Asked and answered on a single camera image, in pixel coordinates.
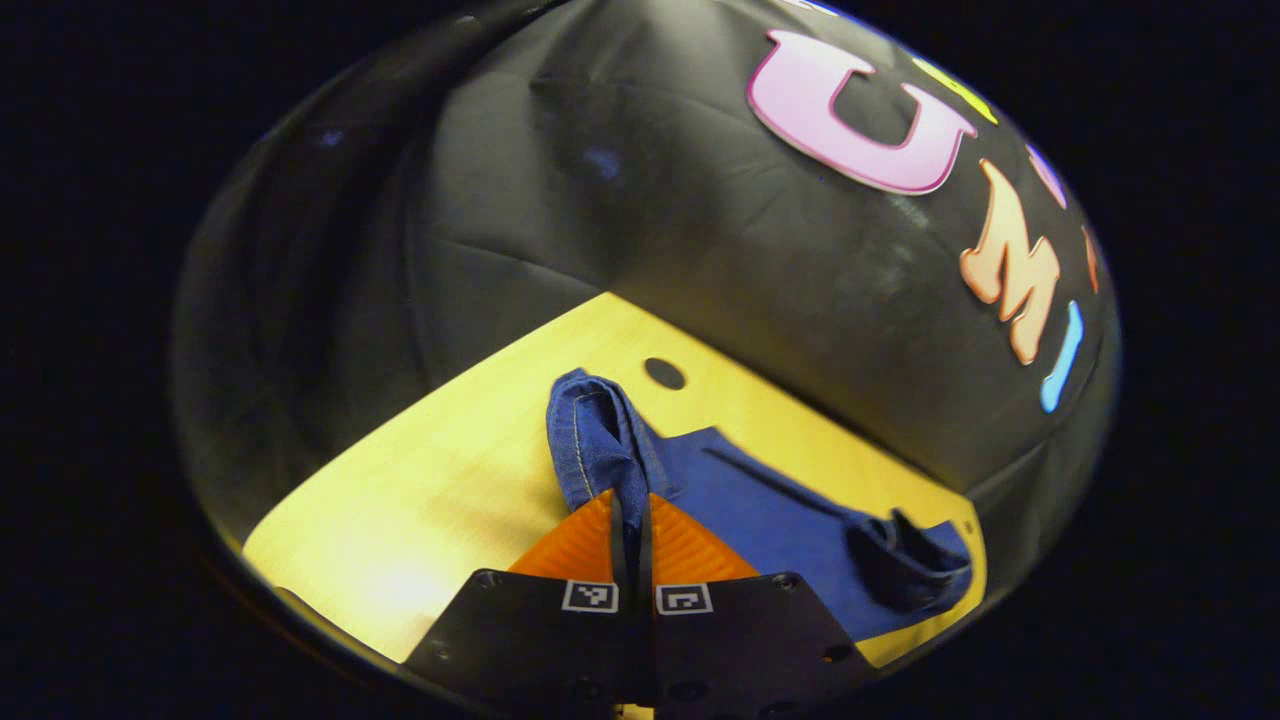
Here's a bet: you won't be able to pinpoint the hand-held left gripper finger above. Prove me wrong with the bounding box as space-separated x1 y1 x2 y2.
403 488 649 711
636 490 883 713

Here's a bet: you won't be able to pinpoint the black backdrop cloth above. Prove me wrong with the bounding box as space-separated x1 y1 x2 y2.
170 0 1121 561

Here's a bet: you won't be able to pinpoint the blue denim jeans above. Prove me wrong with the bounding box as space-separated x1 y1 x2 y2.
546 368 976 643

